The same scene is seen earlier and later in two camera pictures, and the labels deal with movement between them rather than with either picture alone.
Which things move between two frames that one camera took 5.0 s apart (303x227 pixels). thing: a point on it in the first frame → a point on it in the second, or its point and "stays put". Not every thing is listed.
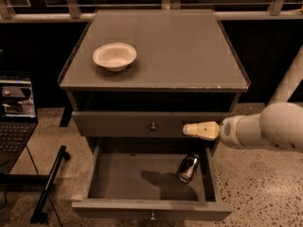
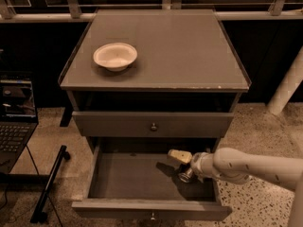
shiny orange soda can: [187, 165] stays put
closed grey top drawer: [139, 124] stays put
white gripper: [227, 131] → [196, 164]
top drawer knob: [153, 128] stays put
